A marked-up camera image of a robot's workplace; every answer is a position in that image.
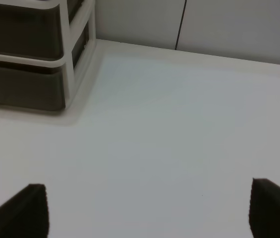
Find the dark translucent middle drawer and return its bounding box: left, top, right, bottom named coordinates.
left=0, top=0, right=95, bottom=68

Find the dark translucent bottom drawer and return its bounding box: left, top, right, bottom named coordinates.
left=0, top=61, right=65, bottom=112

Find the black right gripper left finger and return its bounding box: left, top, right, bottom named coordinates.
left=0, top=184, right=49, bottom=238

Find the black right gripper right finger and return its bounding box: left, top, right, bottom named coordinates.
left=249, top=178, right=280, bottom=238

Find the dark translucent drawer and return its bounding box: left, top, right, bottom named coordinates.
left=0, top=0, right=95, bottom=68
left=0, top=61, right=65, bottom=112

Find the white plastic drawer cabinet frame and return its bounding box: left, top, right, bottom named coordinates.
left=0, top=0, right=98, bottom=126

